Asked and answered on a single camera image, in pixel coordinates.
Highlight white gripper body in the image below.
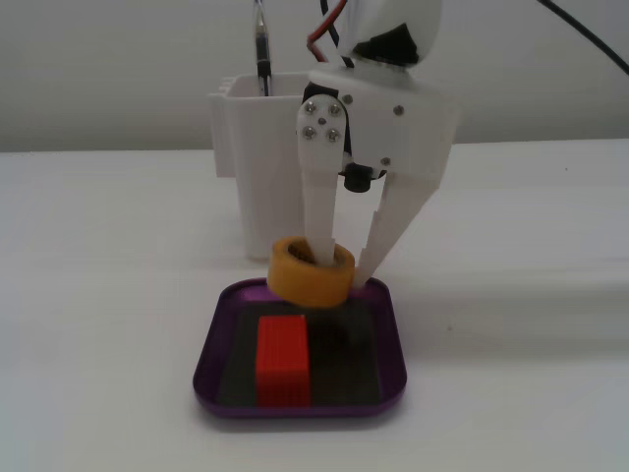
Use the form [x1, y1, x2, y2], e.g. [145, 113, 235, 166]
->
[302, 66, 464, 189]

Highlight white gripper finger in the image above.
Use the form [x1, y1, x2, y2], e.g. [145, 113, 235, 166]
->
[296, 94, 351, 269]
[354, 170, 441, 289]

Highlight white plastic pen holder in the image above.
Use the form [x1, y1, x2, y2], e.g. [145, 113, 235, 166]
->
[208, 72, 338, 261]

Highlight black cable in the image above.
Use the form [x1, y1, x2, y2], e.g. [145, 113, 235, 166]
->
[535, 0, 629, 76]

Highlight purple metal tray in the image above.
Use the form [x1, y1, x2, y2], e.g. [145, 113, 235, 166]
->
[191, 276, 409, 420]

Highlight red black servo wires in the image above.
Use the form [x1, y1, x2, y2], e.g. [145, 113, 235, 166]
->
[306, 0, 356, 70]

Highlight yellow masking tape roll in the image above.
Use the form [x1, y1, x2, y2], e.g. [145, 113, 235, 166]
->
[267, 235, 356, 309]

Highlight black silver pen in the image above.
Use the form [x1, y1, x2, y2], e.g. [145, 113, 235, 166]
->
[252, 0, 274, 97]

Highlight red ribbed block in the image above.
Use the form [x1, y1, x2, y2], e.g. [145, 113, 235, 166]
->
[255, 314, 312, 408]

